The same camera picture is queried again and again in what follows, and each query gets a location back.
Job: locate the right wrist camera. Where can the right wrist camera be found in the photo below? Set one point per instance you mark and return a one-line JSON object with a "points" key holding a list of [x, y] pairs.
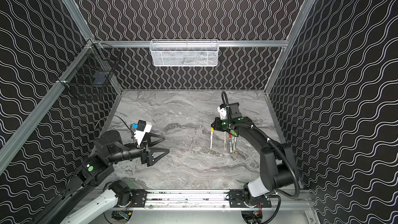
{"points": [[223, 111]]}

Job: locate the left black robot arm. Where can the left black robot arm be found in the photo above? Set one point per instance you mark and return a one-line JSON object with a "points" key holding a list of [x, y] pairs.
{"points": [[94, 170]]}

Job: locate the white wire mesh basket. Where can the white wire mesh basket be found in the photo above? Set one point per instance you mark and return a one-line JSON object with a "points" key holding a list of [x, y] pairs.
{"points": [[184, 52]]}

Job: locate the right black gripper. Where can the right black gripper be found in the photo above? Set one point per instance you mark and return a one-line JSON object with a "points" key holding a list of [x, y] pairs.
{"points": [[225, 126]]}

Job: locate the white pen red tip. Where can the white pen red tip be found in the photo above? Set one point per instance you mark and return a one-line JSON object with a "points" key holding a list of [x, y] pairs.
{"points": [[230, 146]]}

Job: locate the black wire mesh basket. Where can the black wire mesh basket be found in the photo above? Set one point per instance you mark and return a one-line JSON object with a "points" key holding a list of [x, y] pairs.
{"points": [[94, 78]]}

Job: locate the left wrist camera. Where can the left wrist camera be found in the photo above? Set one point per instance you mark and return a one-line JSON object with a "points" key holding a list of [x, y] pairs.
{"points": [[139, 130]]}

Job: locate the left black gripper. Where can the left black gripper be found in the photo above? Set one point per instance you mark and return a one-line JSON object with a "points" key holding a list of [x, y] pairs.
{"points": [[145, 152]]}

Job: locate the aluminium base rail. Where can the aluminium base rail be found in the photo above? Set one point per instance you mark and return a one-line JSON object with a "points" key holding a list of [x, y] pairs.
{"points": [[194, 200]]}

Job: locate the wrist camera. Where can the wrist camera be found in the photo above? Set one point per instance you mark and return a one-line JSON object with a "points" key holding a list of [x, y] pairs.
{"points": [[139, 130], [223, 111]]}

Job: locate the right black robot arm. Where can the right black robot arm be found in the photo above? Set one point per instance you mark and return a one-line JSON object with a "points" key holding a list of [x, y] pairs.
{"points": [[278, 171]]}

